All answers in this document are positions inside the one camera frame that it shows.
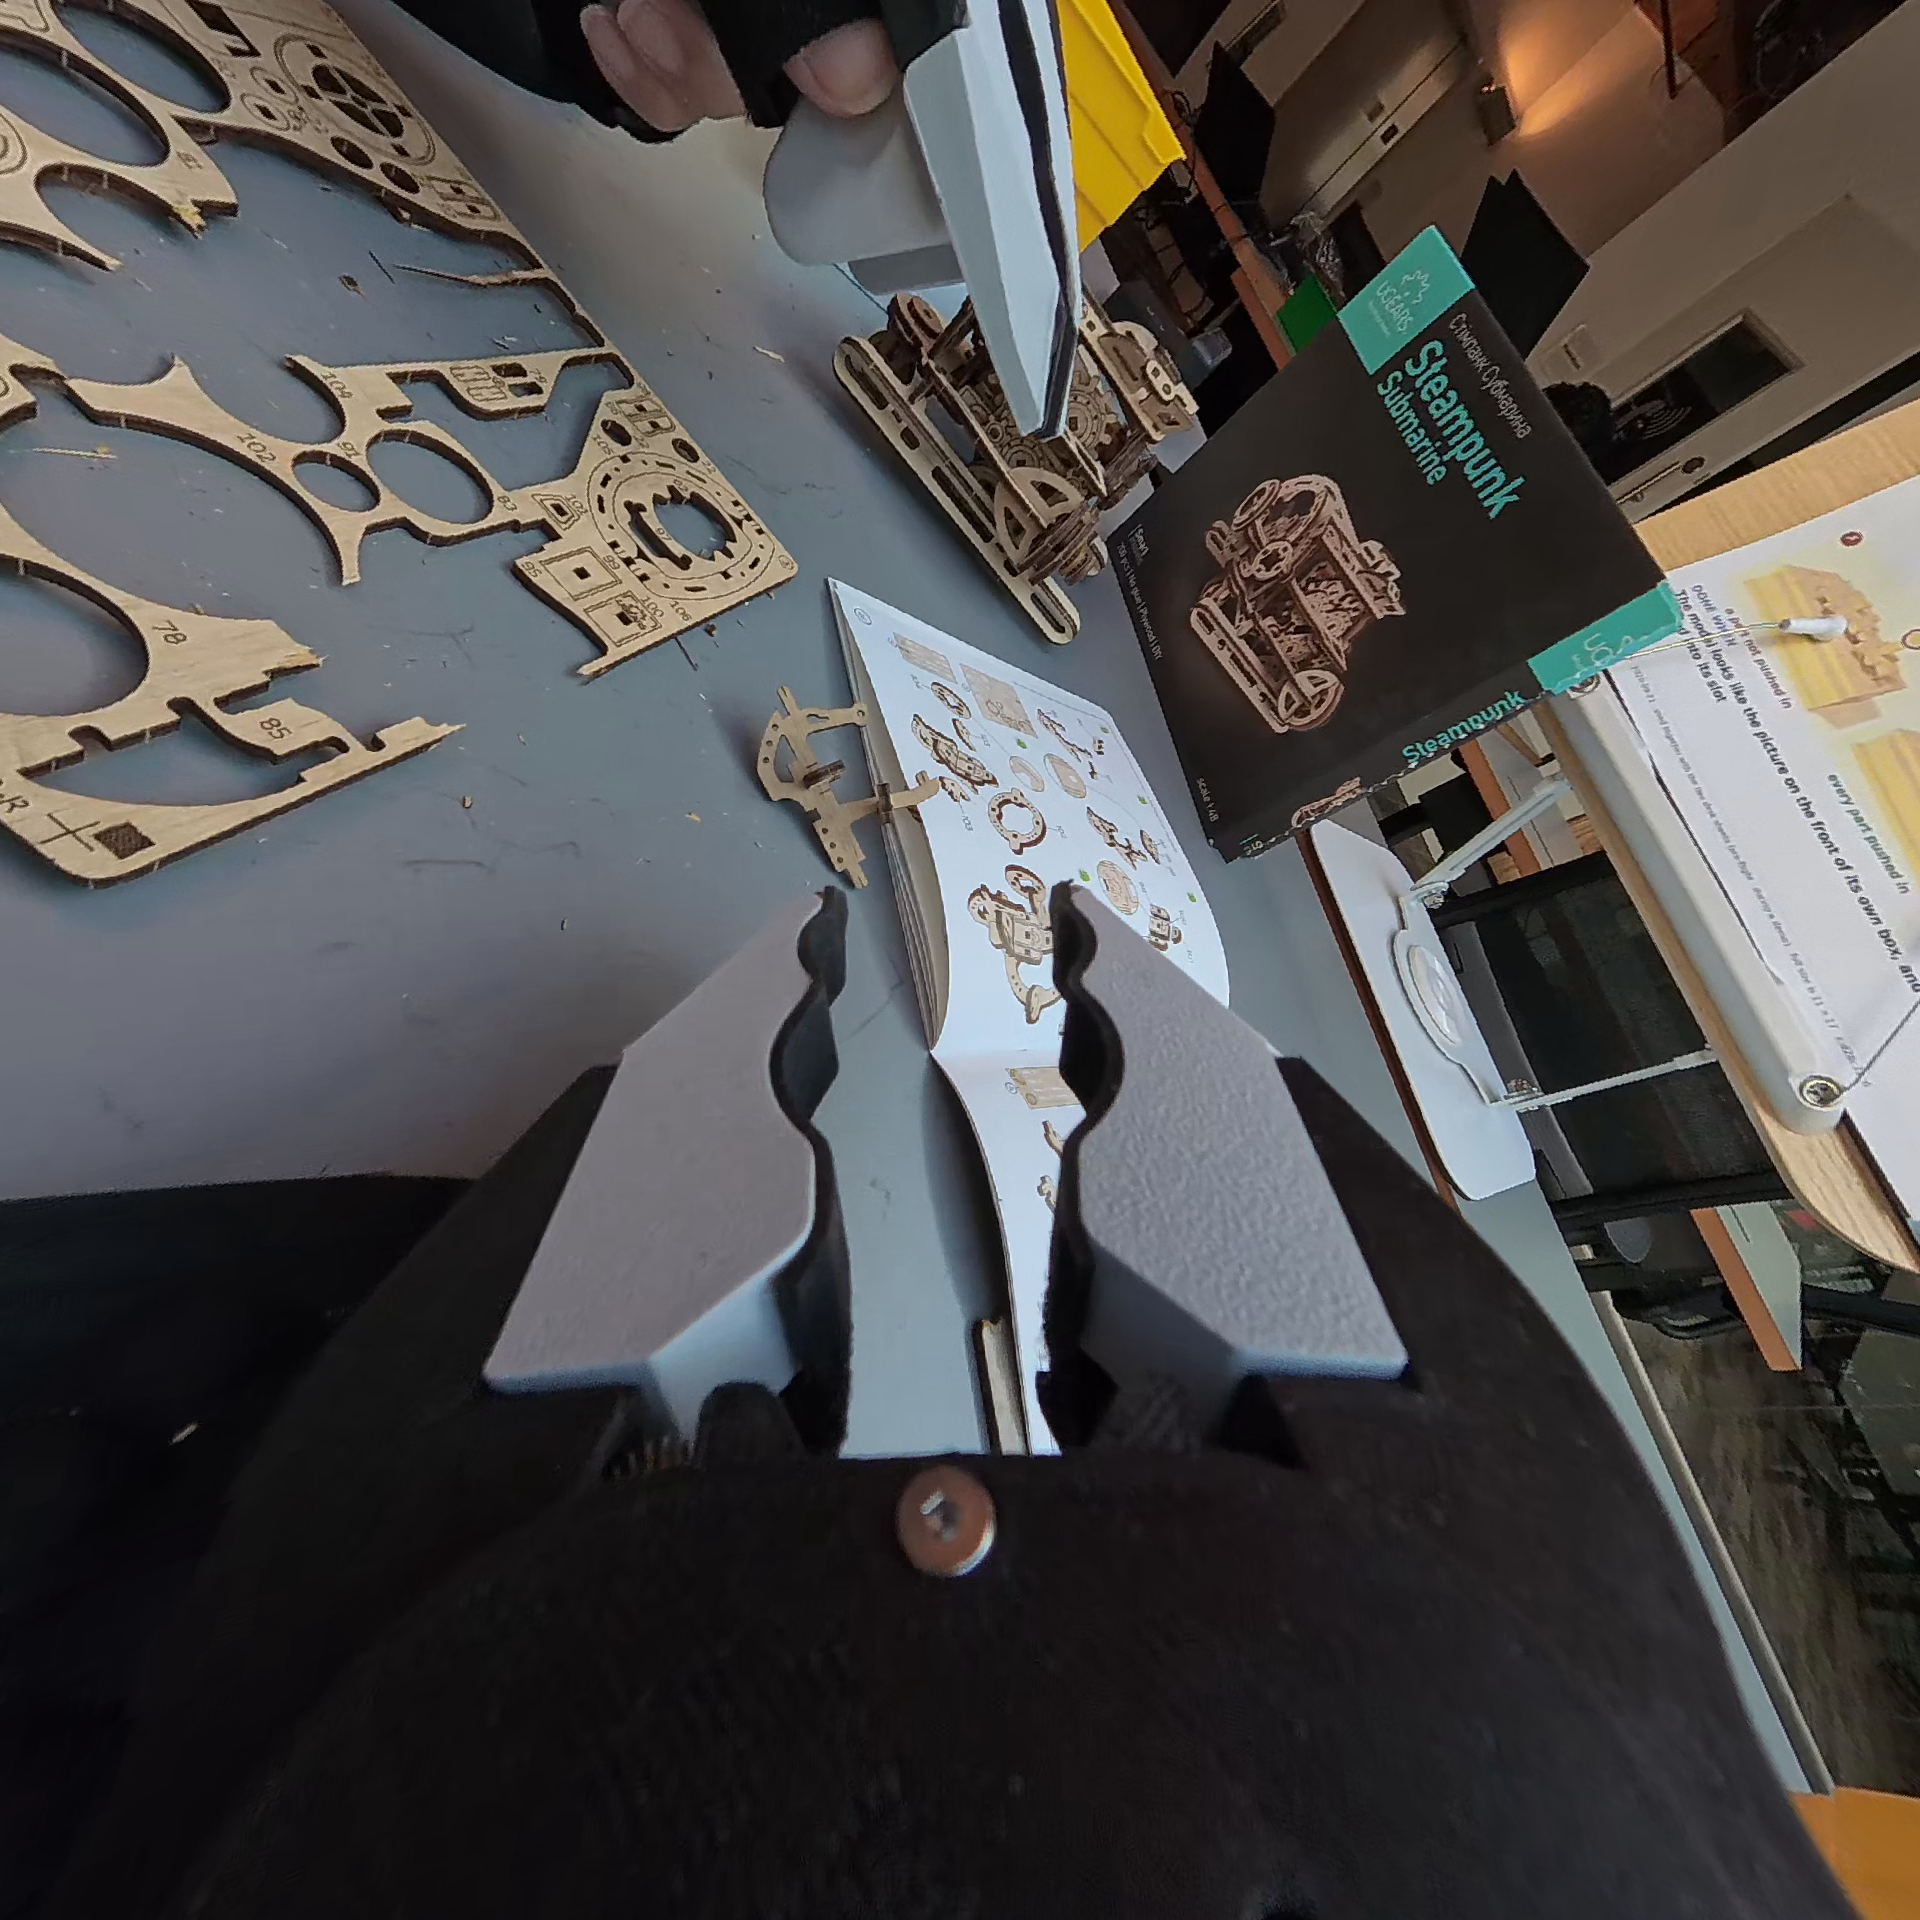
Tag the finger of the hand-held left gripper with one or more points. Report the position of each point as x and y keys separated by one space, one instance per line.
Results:
x=974 y=180
x=1060 y=180

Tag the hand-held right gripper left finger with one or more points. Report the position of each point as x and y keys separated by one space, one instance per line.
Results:
x=676 y=1185

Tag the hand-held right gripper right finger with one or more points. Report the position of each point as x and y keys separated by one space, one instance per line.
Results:
x=1231 y=1213

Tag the wooden submarine model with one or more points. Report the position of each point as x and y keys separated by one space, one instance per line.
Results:
x=1020 y=495

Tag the black model kit box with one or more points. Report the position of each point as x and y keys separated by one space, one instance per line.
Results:
x=1395 y=569

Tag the person's left hand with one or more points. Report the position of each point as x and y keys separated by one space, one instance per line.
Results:
x=661 y=60

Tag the yellow plastic bin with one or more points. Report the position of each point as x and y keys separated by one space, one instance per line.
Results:
x=1118 y=106
x=1862 y=1860

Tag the small wooden strip piece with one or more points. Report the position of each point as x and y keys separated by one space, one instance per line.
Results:
x=999 y=1380

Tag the green object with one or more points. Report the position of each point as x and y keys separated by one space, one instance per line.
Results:
x=1308 y=317

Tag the small wooden part assembly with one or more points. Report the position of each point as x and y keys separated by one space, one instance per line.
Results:
x=820 y=780

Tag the black office chair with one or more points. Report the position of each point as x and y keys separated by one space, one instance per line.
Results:
x=1622 y=1020

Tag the white instruction booklet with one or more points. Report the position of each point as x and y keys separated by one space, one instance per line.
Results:
x=1051 y=780

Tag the black monitor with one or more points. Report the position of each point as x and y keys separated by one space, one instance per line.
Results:
x=1524 y=264

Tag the orange edged desk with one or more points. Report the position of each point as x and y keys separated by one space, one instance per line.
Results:
x=1748 y=1289

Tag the wooden document stand white base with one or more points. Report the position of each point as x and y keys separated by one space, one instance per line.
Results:
x=1695 y=931

